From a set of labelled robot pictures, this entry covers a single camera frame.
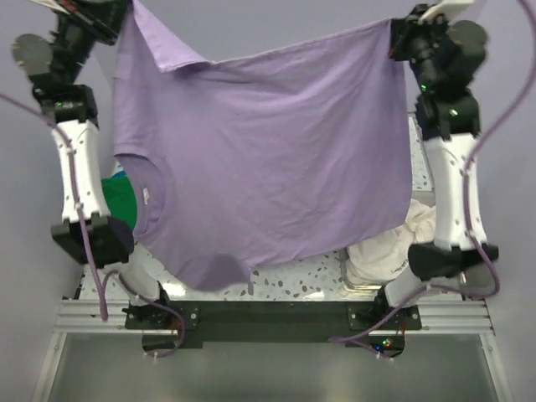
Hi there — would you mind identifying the folded green t-shirt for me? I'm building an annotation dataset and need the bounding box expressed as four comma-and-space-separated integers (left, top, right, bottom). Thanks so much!
101, 175, 137, 230

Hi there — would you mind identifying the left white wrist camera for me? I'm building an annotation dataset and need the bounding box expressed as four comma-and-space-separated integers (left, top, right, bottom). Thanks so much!
32, 0, 79, 14

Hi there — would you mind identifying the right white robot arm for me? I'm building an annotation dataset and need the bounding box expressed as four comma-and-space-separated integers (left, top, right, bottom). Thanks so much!
373, 1, 499, 329

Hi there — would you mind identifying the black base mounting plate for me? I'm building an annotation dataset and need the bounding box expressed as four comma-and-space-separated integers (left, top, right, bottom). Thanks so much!
124, 299, 420, 359

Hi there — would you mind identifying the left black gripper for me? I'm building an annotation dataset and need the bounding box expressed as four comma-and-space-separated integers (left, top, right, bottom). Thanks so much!
52, 0, 135, 84

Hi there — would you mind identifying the white t-shirt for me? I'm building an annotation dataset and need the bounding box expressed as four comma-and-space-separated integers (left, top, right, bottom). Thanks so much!
346, 199, 436, 286

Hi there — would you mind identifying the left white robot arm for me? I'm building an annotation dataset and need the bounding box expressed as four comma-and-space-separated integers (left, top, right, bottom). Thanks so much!
11, 1, 173, 328

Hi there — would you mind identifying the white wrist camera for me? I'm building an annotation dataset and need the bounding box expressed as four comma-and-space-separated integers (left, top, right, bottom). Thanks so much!
418, 0, 475, 24
32, 0, 79, 14

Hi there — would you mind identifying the purple t-shirt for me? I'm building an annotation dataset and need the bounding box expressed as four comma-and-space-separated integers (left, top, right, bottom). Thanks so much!
113, 1, 412, 291

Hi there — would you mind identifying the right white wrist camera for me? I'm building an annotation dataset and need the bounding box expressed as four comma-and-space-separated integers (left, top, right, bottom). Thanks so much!
418, 0, 475, 24

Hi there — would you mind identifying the clear plastic bin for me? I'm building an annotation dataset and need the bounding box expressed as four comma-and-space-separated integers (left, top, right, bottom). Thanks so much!
339, 183, 499, 300

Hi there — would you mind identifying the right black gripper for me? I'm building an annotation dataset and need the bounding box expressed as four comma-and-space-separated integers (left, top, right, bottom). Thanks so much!
386, 4, 451, 90

